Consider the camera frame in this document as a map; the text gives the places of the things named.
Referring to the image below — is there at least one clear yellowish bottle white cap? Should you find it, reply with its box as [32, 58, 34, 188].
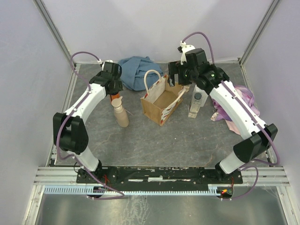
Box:
[183, 85, 191, 93]

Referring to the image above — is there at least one dark blue orange pump bottle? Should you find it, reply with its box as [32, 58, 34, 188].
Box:
[110, 92, 120, 102]

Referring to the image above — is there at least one white bottle black cap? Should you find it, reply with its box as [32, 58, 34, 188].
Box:
[192, 86, 208, 107]

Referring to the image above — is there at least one clear square bottle black cap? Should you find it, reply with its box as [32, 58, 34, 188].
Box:
[188, 92, 204, 118]

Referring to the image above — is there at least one watermelon print jute bag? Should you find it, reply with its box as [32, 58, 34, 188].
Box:
[141, 70, 187, 126]

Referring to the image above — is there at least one beige pump bottle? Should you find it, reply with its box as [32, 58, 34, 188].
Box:
[111, 97, 129, 128]

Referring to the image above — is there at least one pink purple cloth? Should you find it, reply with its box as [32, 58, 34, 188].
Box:
[210, 81, 265, 139]

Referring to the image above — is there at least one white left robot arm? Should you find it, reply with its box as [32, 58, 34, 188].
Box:
[53, 60, 123, 183]

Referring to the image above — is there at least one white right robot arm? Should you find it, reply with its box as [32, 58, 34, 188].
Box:
[168, 45, 278, 183]

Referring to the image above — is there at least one blue cloth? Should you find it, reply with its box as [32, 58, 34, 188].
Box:
[118, 56, 163, 91]

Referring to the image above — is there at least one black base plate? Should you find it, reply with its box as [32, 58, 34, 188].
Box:
[76, 166, 243, 186]

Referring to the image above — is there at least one light blue cable duct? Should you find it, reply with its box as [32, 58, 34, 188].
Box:
[44, 185, 235, 195]

